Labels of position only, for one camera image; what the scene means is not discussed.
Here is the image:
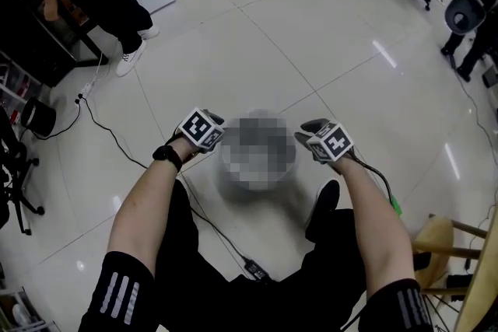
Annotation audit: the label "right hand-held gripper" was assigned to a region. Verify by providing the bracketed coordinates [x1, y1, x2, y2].
[293, 117, 356, 167]

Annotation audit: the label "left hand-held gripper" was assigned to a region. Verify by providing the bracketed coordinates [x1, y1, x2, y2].
[175, 107, 227, 156]

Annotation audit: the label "silver metal trash bin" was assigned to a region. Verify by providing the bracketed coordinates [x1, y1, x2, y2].
[216, 107, 301, 194]

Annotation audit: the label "person's left forearm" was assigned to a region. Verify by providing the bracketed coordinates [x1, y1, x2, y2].
[106, 157, 191, 279]

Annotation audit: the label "person's right forearm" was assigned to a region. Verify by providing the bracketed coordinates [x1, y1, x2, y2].
[335, 155, 416, 302]

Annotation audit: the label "person's left hand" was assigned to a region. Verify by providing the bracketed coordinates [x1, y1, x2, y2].
[166, 134, 200, 165]

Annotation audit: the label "black wrist watch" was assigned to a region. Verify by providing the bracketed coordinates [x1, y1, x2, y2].
[152, 144, 184, 173]

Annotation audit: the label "person's right shoe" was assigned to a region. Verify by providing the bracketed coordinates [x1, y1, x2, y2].
[305, 179, 342, 243]

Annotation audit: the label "green floor tape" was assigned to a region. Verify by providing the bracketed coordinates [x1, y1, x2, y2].
[388, 194, 404, 216]

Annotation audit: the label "person's black shorts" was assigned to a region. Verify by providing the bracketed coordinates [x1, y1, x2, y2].
[153, 178, 370, 323]

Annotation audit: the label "wooden stool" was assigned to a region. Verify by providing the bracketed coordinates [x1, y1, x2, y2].
[412, 213, 491, 296]

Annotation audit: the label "black round bin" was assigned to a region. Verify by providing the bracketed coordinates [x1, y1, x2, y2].
[19, 96, 58, 138]

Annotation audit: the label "person's black striped shirt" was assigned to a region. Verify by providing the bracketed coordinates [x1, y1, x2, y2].
[79, 250, 435, 332]

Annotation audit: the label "gray mesh chair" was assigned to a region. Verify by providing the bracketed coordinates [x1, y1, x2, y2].
[444, 0, 488, 37]

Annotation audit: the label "clear plastic drawers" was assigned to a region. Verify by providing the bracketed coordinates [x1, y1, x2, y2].
[0, 50, 44, 125]

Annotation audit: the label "black glass-door fridge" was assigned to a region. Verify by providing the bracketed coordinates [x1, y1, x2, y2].
[0, 0, 110, 89]

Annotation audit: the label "wooden table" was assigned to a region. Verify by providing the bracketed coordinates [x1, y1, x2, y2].
[453, 205, 498, 332]

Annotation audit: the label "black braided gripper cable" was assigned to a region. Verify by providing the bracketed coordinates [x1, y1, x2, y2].
[351, 150, 402, 215]

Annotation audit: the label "white power strip with cable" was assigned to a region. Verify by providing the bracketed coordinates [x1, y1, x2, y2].
[77, 50, 110, 101]

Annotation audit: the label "black power adapter with cable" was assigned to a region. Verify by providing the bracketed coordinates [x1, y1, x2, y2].
[75, 96, 273, 281]

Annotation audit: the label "wire shelf rack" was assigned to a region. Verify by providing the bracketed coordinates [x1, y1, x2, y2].
[0, 285, 60, 332]

